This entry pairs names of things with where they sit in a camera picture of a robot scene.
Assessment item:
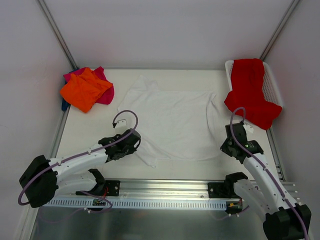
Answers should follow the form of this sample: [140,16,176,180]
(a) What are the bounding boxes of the white t shirt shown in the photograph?
[118,76,221,168]

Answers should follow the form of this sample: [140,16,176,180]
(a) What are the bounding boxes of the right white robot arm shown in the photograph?
[218,122,312,240]

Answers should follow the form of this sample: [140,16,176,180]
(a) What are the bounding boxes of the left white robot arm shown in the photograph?
[18,128,141,208]

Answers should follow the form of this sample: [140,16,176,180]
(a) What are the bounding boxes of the pink t shirt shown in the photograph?
[63,66,115,105]

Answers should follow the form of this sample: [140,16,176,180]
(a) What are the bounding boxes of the white plastic basket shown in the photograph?
[225,60,284,108]

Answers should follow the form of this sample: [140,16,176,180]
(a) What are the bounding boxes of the orange t shirt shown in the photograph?
[60,67,111,113]

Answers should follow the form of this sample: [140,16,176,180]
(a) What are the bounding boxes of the blue t shirt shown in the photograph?
[61,98,70,112]

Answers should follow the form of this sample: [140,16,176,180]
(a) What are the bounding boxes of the red t shirt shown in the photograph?
[224,58,282,130]

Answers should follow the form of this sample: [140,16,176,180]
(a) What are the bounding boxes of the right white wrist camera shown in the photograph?
[243,123,254,134]

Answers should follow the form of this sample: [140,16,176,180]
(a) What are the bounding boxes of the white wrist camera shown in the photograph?
[112,119,127,129]
[243,123,254,134]

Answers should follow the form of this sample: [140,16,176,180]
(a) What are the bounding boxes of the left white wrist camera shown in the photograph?
[112,119,127,129]

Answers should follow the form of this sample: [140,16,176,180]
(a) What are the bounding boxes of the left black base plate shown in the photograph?
[75,179,121,197]

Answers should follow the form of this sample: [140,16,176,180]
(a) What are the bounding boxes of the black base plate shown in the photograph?
[75,179,121,197]
[207,182,241,199]

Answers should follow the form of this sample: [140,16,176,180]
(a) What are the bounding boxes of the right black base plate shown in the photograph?
[207,182,241,199]

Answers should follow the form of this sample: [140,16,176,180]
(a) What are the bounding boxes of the aluminium mounting rail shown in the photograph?
[52,178,227,201]

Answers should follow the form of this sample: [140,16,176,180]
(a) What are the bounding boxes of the white slotted cable duct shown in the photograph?
[45,197,227,211]

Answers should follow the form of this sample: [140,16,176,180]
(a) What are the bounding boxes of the left aluminium corner post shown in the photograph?
[36,0,79,70]

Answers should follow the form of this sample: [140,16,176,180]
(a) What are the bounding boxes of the aluminium corner post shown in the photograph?
[259,0,301,61]
[36,0,79,70]

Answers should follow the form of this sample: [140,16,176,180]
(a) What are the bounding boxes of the right aluminium corner post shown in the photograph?
[259,0,301,61]

